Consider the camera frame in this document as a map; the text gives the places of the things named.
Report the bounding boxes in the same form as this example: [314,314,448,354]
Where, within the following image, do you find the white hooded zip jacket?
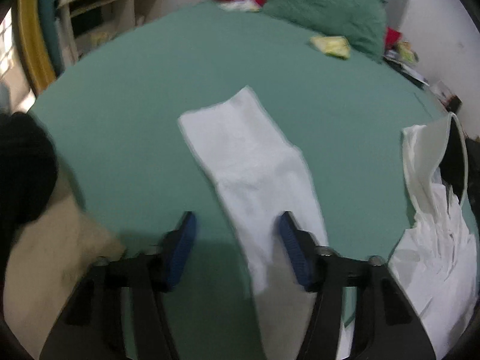
[178,87,478,359]

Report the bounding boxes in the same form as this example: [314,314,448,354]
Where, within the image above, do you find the beige folded trousers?
[2,172,125,359]

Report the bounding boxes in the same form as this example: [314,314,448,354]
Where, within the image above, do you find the green bed sheet mattress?
[28,0,480,360]

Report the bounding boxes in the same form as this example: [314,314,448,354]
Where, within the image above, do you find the black garment at bed edge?
[0,111,59,241]

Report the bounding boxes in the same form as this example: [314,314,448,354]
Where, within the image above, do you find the yellow curtain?
[16,0,56,96]

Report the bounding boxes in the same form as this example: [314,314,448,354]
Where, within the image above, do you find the books and snack pile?
[383,41,430,89]

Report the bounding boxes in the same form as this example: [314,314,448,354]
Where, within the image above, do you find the yellow plastic packet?
[309,36,351,59]

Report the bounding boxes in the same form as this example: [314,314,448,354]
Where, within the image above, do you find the green pillow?
[262,0,387,62]

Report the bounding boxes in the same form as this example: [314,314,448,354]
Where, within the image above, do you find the cream wooden desk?
[55,0,164,68]

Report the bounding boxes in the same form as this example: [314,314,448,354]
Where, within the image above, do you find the white patterned packet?
[218,0,261,12]

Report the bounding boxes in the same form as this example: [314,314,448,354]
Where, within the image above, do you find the teal curtain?
[37,0,64,77]

